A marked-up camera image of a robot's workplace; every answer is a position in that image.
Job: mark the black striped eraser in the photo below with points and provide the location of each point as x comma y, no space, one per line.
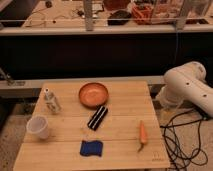
97,118

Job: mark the orange round plate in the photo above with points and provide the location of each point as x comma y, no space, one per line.
93,94

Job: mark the grey metal post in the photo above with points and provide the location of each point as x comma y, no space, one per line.
87,4

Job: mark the orange crate on bench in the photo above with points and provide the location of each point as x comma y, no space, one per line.
141,15

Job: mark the orange carrot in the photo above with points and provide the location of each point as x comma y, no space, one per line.
143,136

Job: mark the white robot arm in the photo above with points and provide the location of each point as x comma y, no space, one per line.
186,82

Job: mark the black bag on bench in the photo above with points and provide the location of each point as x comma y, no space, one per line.
119,17

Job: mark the small clear bottle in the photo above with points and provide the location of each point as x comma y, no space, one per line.
51,101

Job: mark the blue folded cloth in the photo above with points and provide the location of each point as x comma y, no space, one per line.
91,148

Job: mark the clear plastic cup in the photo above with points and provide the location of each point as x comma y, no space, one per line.
38,126

